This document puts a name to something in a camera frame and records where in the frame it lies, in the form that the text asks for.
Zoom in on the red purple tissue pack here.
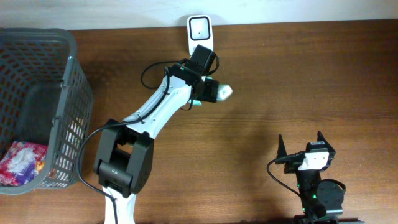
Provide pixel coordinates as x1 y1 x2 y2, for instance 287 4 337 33
1 141 48 186

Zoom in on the grey plastic basket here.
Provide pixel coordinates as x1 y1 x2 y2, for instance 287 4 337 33
1 28 94 195

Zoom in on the green small tissue pack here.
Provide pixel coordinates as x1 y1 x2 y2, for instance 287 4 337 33
216 84 233 101

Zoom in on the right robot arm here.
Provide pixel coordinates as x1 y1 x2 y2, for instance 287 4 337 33
275 132 346 223

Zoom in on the teal wet wipes pack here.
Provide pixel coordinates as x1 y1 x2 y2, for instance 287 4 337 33
188 100 202 106

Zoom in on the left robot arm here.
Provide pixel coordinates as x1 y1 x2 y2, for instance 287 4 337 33
93 45 219 223

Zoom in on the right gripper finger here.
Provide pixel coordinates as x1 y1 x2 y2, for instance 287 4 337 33
277 134 287 158
317 131 334 151

